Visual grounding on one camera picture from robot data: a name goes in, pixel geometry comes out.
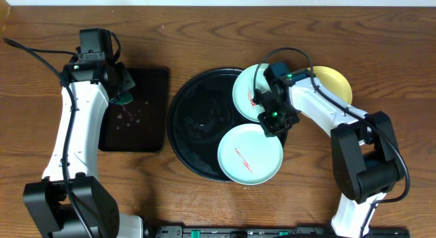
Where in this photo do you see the green sponge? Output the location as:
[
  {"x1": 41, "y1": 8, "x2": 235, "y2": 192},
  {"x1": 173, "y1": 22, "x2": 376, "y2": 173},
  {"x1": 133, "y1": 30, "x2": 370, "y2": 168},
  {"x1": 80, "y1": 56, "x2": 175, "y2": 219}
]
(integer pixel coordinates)
[{"x1": 110, "y1": 91, "x2": 133, "y2": 105}]

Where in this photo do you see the round black tray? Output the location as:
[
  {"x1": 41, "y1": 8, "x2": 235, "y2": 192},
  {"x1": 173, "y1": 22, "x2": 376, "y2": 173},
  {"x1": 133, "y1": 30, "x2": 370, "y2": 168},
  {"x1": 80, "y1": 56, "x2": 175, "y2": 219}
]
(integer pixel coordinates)
[{"x1": 167, "y1": 68, "x2": 287, "y2": 181}]

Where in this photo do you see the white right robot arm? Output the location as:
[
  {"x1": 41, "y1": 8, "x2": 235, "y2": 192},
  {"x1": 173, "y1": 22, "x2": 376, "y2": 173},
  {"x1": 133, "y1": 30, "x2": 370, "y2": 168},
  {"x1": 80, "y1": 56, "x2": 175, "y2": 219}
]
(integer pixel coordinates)
[{"x1": 253, "y1": 66, "x2": 410, "y2": 237}]

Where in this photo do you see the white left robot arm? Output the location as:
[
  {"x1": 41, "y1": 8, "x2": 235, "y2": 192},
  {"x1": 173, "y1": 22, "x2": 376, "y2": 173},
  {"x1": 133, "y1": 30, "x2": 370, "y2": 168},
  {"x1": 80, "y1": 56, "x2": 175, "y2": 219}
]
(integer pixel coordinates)
[{"x1": 23, "y1": 53, "x2": 146, "y2": 237}]

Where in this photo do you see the yellow plate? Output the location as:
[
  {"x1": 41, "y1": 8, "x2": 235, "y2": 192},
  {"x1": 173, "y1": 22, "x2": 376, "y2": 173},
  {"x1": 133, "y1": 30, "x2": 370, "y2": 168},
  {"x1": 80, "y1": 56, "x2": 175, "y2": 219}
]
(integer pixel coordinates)
[{"x1": 314, "y1": 65, "x2": 352, "y2": 104}]

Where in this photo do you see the light green plate with stain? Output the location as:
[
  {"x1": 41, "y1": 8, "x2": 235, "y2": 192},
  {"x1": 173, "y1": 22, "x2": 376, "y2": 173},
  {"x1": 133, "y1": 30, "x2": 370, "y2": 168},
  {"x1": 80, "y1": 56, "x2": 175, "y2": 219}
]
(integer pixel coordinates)
[{"x1": 217, "y1": 123, "x2": 283, "y2": 185}]

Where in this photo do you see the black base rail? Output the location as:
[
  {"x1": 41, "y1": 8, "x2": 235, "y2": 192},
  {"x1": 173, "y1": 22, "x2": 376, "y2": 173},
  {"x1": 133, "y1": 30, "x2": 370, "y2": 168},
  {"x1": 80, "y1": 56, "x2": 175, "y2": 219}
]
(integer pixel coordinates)
[{"x1": 155, "y1": 224, "x2": 411, "y2": 238}]

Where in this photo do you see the rectangular black tray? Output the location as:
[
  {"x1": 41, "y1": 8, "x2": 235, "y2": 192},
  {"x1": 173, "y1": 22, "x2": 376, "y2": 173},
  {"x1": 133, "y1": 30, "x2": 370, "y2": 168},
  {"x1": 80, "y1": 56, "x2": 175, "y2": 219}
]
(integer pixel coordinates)
[{"x1": 98, "y1": 68, "x2": 170, "y2": 152}]

